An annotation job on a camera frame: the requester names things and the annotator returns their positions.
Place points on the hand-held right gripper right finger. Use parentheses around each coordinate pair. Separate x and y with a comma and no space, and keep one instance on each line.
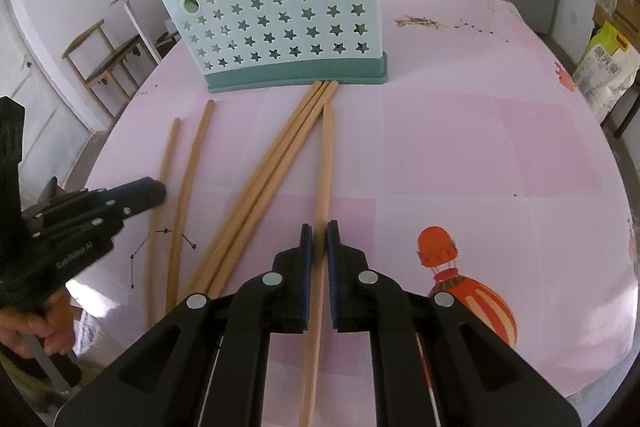
(332,267)

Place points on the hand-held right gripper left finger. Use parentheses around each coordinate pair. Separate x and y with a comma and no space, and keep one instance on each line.
(307,257)

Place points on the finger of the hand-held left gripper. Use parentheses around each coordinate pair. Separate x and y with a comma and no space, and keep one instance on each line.
(145,204)
(130,189)

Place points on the teal star-holed utensil holder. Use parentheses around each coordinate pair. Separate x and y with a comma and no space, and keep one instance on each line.
(300,74)

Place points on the person's left hand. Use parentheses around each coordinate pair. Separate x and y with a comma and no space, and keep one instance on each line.
(25,327)

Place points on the wooden chair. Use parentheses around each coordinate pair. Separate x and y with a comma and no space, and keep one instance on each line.
(107,67)

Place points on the white door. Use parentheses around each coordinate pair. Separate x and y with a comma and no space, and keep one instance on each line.
(35,97)

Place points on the pink printed tablecloth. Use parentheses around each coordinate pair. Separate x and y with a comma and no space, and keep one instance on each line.
(450,157)

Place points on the dark wooden stool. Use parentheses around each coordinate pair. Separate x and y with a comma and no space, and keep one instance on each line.
(622,117)

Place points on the white rice sack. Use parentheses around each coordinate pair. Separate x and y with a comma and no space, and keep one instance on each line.
(605,67)

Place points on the large cardboard box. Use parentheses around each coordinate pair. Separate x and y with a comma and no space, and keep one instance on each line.
(620,12)

